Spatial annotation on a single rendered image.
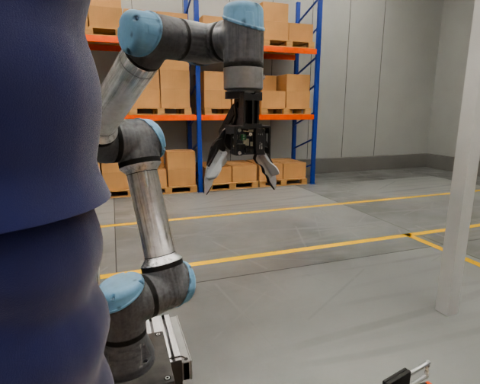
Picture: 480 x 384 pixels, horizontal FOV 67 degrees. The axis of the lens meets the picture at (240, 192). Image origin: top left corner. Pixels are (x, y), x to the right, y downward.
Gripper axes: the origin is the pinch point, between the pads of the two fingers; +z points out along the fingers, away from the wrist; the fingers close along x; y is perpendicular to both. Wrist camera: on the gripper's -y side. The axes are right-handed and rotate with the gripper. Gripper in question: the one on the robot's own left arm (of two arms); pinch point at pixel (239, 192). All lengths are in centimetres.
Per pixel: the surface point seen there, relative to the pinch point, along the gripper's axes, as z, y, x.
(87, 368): 7.5, 36.6, -28.0
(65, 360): 5.2, 38.0, -29.5
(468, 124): -7, -138, 230
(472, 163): 23, -134, 235
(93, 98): -17.5, 33.9, -25.6
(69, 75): -19.2, 37.2, -27.0
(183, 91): -55, -679, 114
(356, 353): 152, -118, 128
